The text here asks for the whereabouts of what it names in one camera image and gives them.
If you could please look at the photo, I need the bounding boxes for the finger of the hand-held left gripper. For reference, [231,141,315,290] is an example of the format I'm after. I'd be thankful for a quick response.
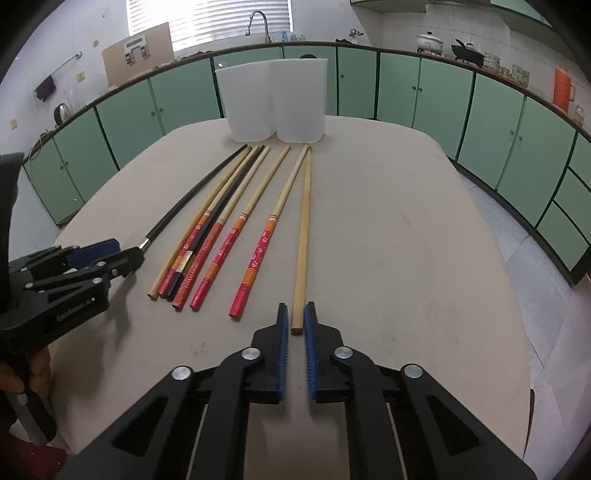
[9,237,122,278]
[25,247,147,302]

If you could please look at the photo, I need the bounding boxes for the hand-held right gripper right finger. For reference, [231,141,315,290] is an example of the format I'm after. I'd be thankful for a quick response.
[304,301,539,480]

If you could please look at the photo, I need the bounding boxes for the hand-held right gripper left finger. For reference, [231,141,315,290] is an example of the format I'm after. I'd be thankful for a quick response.
[55,302,291,480]

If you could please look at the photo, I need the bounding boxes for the black chopstick with metal band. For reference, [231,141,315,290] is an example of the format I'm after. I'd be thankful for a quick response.
[166,145,269,301]
[137,144,250,252]

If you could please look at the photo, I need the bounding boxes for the white plastic container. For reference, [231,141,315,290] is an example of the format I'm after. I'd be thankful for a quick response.
[270,58,328,144]
[215,62,278,143]

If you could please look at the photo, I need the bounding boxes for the person's left hand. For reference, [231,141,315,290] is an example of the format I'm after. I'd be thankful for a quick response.
[0,344,52,398]

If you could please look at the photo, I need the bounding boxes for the person's dark red clothing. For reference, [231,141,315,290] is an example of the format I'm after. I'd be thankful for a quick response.
[0,434,65,480]

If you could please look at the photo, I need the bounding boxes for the dark hanging cloth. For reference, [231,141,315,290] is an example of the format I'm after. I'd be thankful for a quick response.
[34,76,57,101]

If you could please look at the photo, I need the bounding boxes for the cardboard box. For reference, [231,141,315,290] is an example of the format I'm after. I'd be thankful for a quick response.
[102,22,175,88]

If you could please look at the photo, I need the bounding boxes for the white window blinds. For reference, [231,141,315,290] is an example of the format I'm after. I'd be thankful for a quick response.
[127,0,293,51]

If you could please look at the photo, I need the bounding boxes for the metal kitchen faucet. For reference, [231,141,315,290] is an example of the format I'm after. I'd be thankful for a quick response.
[247,11,272,43]

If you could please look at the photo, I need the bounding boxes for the green kitchen base cabinets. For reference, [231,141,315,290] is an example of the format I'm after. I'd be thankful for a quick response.
[23,41,591,287]

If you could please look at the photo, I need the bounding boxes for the white lidded pot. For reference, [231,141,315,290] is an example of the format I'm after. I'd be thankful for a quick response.
[416,31,445,54]

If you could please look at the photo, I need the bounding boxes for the black wok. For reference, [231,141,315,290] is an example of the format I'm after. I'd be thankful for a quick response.
[450,39,485,65]

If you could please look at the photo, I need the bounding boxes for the orange thermos jug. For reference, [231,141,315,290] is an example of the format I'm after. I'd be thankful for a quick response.
[553,65,577,108]

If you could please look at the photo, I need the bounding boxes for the metal towel rail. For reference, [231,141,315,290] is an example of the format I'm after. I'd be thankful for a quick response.
[46,52,83,77]

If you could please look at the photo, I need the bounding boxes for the green wall cabinets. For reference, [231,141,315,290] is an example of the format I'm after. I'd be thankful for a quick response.
[351,0,550,24]

